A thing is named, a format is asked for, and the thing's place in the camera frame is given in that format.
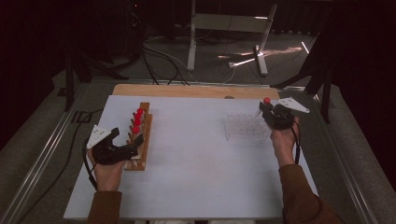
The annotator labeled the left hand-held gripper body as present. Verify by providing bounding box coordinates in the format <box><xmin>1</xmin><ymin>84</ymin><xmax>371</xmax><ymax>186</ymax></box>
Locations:
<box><xmin>86</xmin><ymin>124</ymin><xmax>140</xmax><ymax>166</ymax></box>

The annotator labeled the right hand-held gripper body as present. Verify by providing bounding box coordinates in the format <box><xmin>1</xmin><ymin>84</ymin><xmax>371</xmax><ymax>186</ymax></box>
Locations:
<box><xmin>266</xmin><ymin>96</ymin><xmax>311</xmax><ymax>132</ymax></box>

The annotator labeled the clear acrylic test tube rack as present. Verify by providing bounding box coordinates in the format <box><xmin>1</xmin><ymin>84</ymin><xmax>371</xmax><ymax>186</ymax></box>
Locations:
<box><xmin>222</xmin><ymin>112</ymin><xmax>272</xmax><ymax>143</ymax></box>

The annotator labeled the wooden test tube rack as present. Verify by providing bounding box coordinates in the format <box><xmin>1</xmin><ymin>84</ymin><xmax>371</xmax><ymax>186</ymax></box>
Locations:
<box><xmin>123</xmin><ymin>102</ymin><xmax>153</xmax><ymax>172</ymax></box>

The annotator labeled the person's left hand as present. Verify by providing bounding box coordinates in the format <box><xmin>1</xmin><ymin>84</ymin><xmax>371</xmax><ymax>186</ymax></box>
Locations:
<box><xmin>87</xmin><ymin>148</ymin><xmax>127</xmax><ymax>192</ymax></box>

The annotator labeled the person's right hand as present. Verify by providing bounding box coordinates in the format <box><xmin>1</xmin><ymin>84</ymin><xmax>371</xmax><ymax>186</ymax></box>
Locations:
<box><xmin>269</xmin><ymin>116</ymin><xmax>302</xmax><ymax>169</ymax></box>

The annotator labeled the black floor stand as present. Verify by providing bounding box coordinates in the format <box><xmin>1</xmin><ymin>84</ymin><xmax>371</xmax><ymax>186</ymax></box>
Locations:
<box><xmin>64</xmin><ymin>49</ymin><xmax>130</xmax><ymax>113</ymax></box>
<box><xmin>270</xmin><ymin>31</ymin><xmax>333</xmax><ymax>124</ymax></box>

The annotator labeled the dark equipment rack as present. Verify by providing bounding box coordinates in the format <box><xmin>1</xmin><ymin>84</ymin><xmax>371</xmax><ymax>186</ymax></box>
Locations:
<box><xmin>124</xmin><ymin>0</ymin><xmax>148</xmax><ymax>60</ymax></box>

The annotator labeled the left hand-held gripper cable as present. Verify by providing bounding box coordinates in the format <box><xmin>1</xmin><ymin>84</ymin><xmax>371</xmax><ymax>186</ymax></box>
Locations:
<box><xmin>81</xmin><ymin>138</ymin><xmax>99</xmax><ymax>191</ymax></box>

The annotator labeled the hand-held gripper cable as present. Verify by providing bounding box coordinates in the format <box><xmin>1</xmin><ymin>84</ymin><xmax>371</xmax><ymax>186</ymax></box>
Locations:
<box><xmin>81</xmin><ymin>138</ymin><xmax>99</xmax><ymax>191</ymax></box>
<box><xmin>289</xmin><ymin>119</ymin><xmax>303</xmax><ymax>165</ymax></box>

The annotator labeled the right hand-held gripper cable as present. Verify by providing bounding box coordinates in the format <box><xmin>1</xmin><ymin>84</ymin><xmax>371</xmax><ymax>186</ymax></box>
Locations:
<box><xmin>289</xmin><ymin>119</ymin><xmax>303</xmax><ymax>165</ymax></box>

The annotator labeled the black floor bracket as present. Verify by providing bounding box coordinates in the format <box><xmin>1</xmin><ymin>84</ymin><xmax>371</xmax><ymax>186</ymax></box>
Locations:
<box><xmin>71</xmin><ymin>110</ymin><xmax>93</xmax><ymax>124</ymax></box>

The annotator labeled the long black floor cable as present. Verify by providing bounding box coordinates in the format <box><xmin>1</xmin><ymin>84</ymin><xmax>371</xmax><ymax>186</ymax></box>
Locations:
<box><xmin>17</xmin><ymin>107</ymin><xmax>105</xmax><ymax>224</ymax></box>

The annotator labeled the aluminium floor rail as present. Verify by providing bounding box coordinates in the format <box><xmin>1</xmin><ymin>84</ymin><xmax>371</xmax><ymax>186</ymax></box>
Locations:
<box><xmin>311</xmin><ymin>92</ymin><xmax>380</xmax><ymax>224</ymax></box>
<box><xmin>0</xmin><ymin>82</ymin><xmax>91</xmax><ymax>224</ymax></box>

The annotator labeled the black floor cable bundle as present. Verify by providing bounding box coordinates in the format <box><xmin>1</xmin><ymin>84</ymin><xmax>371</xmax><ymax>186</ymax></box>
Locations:
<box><xmin>139</xmin><ymin>40</ymin><xmax>191</xmax><ymax>87</ymax></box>

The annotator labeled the white floor cable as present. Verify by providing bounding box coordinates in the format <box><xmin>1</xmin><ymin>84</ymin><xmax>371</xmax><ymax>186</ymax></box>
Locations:
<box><xmin>144</xmin><ymin>35</ymin><xmax>202</xmax><ymax>84</ymax></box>

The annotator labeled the white metal-frame desk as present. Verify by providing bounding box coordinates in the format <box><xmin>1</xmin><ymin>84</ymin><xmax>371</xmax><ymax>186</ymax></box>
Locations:
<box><xmin>186</xmin><ymin>0</ymin><xmax>278</xmax><ymax>77</ymax></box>

